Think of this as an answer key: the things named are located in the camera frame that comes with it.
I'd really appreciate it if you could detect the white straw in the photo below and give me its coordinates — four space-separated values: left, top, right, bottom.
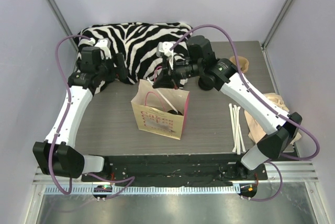
234 105 241 155
229 103 237 153
147 78 178 114
238 106 245 153

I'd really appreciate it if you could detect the pink paper gift bag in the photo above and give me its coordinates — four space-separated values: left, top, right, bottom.
131 79 189 140

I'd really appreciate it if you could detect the black plastic cup lid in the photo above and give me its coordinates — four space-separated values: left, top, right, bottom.
168 109 183 116

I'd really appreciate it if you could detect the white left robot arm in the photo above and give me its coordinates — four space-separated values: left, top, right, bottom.
32 45 128 182

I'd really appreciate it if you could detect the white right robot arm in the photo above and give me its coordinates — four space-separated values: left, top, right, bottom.
153 36 302 180

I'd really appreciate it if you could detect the black cup lid stack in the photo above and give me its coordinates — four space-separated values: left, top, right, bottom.
198 79 214 91

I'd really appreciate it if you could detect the zebra print pillow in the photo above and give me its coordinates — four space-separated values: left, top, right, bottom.
75 22 191 85

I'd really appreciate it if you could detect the beige folded cloth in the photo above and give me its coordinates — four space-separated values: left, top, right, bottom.
244 93 289 143

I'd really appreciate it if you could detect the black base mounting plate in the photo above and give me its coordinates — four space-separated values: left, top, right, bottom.
97 153 269 187

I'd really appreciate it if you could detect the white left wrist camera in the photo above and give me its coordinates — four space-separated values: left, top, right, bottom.
89 38 112 60

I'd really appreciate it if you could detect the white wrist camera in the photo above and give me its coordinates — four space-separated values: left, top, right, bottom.
156 41 174 70
89 38 112 60

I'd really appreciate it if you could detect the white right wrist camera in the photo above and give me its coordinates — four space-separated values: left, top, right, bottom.
156 41 174 70

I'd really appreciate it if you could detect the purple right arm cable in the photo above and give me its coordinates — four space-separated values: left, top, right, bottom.
170 24 321 203

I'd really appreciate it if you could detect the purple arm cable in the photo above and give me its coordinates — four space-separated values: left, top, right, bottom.
48 35 136 201
170 24 321 203

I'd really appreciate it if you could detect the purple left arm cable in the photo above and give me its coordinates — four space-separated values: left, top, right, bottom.
48 35 136 201

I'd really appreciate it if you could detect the perforated metal rail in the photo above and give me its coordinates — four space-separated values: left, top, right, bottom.
44 183 241 196

